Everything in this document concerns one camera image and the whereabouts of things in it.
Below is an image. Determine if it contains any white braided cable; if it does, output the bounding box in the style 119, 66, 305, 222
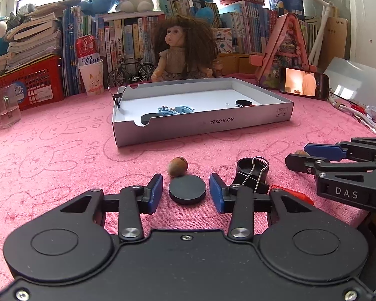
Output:
328, 94, 376, 137

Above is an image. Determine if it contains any pink triangular toy house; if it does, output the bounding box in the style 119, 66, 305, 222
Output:
249, 13, 317, 90

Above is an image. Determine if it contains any brown cardboard box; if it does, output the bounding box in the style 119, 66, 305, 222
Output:
318, 16, 349, 71

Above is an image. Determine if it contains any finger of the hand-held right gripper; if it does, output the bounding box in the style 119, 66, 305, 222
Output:
304, 137, 376, 164
285, 153, 321, 177

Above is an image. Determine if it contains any blue claw hair clip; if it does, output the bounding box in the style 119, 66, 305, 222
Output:
175, 104, 196, 115

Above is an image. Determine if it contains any wooden drawer unit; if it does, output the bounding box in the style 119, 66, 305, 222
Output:
211, 53, 264, 79

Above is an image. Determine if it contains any pink rabbit-print towel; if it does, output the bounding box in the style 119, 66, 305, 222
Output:
0, 78, 376, 258

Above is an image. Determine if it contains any white cardboard box tray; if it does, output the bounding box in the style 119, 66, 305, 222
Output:
112, 76, 294, 148

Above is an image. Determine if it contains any colourful stationery carton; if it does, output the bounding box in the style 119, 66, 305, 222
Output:
211, 28, 234, 54

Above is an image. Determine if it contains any white flat box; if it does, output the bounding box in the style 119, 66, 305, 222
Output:
325, 57, 376, 109

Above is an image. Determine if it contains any red beer can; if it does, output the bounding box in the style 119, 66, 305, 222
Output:
75, 34, 100, 66

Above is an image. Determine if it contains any red plastic crate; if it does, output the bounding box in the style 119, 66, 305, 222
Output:
0, 55, 65, 118

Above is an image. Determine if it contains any stack of lying books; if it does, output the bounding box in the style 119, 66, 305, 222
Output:
5, 0, 82, 71

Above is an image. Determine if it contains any black model bicycle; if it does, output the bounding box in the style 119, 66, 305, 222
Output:
107, 57, 157, 89

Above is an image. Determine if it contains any white pipe stand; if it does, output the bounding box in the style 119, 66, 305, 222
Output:
309, 0, 339, 66

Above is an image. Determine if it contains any white paper cup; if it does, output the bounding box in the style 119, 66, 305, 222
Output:
78, 59, 105, 96

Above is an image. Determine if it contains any red plastic clip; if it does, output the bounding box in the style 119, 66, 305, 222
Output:
269, 184, 314, 206

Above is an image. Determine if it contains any small brown jar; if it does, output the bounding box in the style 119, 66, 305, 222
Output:
212, 59, 225, 77

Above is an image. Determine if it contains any black smartphone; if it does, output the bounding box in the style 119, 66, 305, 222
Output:
279, 67, 329, 101

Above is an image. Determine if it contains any grey cloth bundle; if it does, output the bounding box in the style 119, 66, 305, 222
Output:
15, 3, 37, 22

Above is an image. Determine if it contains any clear glass mug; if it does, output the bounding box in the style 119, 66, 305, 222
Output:
0, 84, 22, 129

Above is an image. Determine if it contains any blue bear hair clip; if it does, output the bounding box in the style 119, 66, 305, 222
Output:
157, 106, 179, 117

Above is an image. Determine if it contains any brown-haired doll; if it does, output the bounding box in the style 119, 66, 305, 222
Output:
150, 17, 220, 84

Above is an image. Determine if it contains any black binder clip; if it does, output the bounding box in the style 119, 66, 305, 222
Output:
232, 156, 270, 195
107, 85, 127, 107

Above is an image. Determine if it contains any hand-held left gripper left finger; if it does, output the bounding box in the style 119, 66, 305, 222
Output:
59, 173, 163, 242

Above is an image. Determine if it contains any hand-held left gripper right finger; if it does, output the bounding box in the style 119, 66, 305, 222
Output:
209, 173, 315, 242

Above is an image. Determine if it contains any row of upright books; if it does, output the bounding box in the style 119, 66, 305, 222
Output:
61, 0, 320, 96

